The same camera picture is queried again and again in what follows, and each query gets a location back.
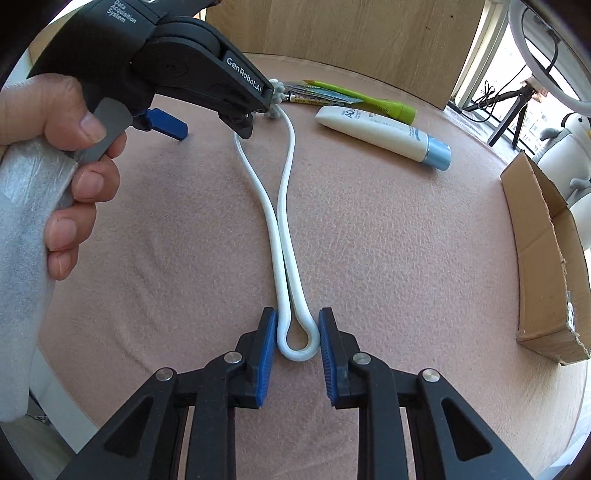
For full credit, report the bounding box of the white tube blue cap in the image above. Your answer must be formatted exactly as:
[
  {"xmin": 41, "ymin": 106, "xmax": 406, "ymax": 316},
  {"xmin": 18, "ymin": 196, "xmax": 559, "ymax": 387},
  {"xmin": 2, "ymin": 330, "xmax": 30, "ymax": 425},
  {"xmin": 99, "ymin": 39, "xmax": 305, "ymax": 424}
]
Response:
[{"xmin": 315, "ymin": 106, "xmax": 452, "ymax": 171}]

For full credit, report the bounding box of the blue foil packet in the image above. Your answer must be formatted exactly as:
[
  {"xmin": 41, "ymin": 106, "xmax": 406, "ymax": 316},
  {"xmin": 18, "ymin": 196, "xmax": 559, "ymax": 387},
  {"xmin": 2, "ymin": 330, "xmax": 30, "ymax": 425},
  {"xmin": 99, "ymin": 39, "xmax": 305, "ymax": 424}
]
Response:
[{"xmin": 283, "ymin": 82, "xmax": 363, "ymax": 106}]

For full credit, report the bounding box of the wooden headboard panel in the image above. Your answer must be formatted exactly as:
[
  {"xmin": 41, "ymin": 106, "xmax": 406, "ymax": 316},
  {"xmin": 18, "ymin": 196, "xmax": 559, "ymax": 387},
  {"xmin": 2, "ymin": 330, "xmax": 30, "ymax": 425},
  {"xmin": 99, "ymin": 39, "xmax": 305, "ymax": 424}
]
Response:
[{"xmin": 205, "ymin": 0, "xmax": 484, "ymax": 108}]

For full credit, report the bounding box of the green tube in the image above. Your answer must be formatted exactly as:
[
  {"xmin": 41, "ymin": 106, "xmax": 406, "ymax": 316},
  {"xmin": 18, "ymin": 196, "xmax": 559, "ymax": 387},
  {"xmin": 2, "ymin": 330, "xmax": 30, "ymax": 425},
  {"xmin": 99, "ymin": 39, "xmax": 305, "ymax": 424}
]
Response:
[{"xmin": 304, "ymin": 80, "xmax": 416, "ymax": 125}]

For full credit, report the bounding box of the black tripod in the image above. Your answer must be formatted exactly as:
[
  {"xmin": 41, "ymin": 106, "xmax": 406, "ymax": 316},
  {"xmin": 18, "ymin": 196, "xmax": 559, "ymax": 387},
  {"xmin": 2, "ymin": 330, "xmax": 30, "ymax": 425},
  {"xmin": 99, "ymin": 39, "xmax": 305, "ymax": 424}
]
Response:
[{"xmin": 448, "ymin": 80, "xmax": 537, "ymax": 150}]

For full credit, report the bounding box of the person left hand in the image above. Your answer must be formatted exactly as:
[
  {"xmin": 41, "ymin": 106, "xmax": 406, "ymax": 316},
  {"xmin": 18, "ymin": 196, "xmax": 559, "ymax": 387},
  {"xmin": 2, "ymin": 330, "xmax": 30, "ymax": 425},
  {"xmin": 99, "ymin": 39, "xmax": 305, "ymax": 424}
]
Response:
[{"xmin": 0, "ymin": 74, "xmax": 127, "ymax": 280}]

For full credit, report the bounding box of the white ring light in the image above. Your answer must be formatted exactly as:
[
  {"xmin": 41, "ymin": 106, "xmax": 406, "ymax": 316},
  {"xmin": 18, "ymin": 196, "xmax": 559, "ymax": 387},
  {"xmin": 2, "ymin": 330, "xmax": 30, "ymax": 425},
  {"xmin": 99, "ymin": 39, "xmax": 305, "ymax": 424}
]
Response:
[{"xmin": 508, "ymin": 0, "xmax": 590, "ymax": 117}]

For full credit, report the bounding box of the grey white penguin plush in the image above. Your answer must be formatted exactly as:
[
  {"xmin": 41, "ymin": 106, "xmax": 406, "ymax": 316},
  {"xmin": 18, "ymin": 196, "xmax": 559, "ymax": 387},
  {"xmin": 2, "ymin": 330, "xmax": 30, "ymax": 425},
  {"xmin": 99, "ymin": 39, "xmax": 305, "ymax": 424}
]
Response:
[{"xmin": 533, "ymin": 112, "xmax": 590, "ymax": 250}]

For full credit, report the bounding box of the cardboard box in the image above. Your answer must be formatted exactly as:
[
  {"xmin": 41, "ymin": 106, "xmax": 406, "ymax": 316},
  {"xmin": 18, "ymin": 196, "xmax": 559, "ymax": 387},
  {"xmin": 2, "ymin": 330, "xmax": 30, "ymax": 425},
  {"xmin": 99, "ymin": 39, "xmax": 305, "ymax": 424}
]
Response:
[{"xmin": 501, "ymin": 153, "xmax": 590, "ymax": 365}]

